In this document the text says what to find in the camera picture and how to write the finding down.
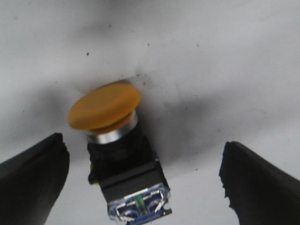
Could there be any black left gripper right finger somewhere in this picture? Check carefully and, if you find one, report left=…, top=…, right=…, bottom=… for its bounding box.
left=219, top=142, right=300, bottom=225

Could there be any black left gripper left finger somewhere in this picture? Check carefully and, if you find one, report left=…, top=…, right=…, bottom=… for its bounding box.
left=0, top=133, right=70, bottom=225

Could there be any yellow mushroom push button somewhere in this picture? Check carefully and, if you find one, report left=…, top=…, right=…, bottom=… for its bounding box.
left=67, top=83, right=172, bottom=225

